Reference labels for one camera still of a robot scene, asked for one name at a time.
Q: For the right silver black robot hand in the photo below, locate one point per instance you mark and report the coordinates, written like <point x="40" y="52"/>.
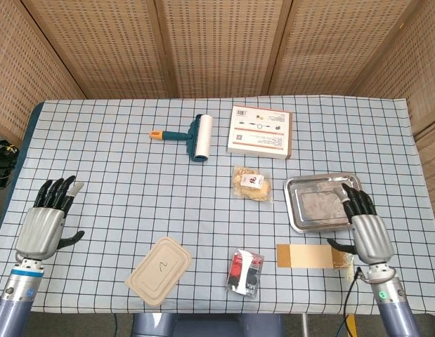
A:
<point x="373" y="238"/>

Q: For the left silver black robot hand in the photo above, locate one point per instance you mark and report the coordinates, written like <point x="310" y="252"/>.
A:
<point x="39" y="231"/>

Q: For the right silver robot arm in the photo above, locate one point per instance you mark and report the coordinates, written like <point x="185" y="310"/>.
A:
<point x="393" y="305"/>

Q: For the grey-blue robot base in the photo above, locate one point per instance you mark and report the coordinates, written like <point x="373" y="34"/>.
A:
<point x="203" y="326"/>

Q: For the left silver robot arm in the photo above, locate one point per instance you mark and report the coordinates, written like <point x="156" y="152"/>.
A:
<point x="17" y="302"/>

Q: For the stainless steel tray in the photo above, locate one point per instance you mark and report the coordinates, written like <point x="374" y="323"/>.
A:
<point x="315" y="203"/>

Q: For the bagged pastry snack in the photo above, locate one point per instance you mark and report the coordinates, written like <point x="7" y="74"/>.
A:
<point x="250" y="191"/>

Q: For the tan and brown paper card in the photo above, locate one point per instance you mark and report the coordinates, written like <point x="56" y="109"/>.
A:
<point x="308" y="256"/>

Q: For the black and yellow floor equipment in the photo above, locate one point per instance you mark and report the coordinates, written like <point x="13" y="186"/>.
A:
<point x="4" y="154"/>

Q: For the woven rattan screen panel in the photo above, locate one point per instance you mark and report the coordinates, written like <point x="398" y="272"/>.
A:
<point x="414" y="63"/>
<point x="336" y="42"/>
<point x="220" y="45"/>
<point x="20" y="70"/>
<point x="104" y="45"/>
<point x="431" y="158"/>

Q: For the blue checked tablecloth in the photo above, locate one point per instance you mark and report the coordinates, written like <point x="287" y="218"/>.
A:
<point x="133" y="196"/>

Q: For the white table leg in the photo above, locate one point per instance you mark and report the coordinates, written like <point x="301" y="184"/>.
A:
<point x="304" y="324"/>

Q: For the beige pulp lid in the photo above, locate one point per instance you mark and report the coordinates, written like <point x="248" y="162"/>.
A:
<point x="157" y="270"/>

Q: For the clear box red black capsules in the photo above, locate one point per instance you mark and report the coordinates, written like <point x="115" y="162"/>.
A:
<point x="243" y="272"/>

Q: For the white cardboard product box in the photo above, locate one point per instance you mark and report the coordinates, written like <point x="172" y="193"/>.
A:
<point x="259" y="133"/>

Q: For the teal lint roller orange tip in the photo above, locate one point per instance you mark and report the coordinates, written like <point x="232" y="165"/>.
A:
<point x="175" y="135"/>

